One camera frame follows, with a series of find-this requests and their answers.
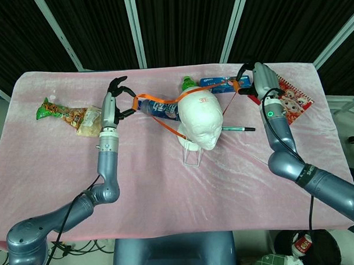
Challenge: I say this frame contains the left black grey robot hand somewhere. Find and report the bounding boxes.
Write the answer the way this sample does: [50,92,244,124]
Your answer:
[98,75,138,133]

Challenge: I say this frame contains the right black grey robot hand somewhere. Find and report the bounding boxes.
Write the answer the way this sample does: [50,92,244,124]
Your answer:
[235,60,281,102]

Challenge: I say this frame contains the orange lanyard strap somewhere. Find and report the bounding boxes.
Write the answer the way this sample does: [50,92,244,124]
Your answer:
[130,79,245,141]

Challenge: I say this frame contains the clear silver-framed badge holder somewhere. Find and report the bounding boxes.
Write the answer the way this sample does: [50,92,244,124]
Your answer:
[181,137,205,169]

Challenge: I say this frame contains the white foam mannequin head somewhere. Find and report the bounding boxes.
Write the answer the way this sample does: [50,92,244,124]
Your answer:
[175,84,225,152]

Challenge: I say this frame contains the green orange snack bag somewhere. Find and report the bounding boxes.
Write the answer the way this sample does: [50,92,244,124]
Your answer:
[34,95,105,139]

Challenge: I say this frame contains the red desk calendar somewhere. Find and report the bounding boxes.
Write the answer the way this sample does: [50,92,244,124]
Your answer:
[247,72,316,127]

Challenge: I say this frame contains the blue Oreo cookie box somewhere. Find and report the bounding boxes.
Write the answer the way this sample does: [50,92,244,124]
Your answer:
[199,74,254,95]

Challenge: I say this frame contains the blue drink bottle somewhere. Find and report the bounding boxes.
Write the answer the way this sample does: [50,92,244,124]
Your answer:
[134,97,182,124]

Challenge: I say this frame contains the green marker pen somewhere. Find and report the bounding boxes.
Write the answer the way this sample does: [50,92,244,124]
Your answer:
[221,125,256,134]

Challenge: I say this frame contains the green capped bottle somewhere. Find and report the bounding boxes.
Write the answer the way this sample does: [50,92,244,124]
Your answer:
[180,76,200,92]

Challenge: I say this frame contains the pink velvet table cloth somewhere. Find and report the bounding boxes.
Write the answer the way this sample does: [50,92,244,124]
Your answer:
[0,59,354,244]

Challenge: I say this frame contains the blue-grey robot torso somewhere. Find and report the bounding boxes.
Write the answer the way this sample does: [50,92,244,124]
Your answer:
[110,231,238,265]

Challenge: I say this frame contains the red white can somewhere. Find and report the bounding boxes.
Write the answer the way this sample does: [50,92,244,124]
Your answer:
[291,232,313,256]

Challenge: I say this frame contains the green checkered bag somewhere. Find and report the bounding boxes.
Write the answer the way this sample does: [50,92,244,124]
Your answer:
[252,252,296,265]

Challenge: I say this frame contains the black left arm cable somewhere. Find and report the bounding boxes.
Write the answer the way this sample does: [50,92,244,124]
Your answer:
[35,174,104,265]

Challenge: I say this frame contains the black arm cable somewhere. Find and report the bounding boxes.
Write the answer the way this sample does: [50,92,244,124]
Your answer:
[35,174,104,265]
[259,86,317,252]

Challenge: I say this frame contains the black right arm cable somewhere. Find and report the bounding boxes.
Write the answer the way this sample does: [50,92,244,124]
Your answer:
[259,86,317,252]

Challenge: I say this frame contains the tangled black floor cables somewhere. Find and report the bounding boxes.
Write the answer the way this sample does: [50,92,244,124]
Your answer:
[49,238,115,260]

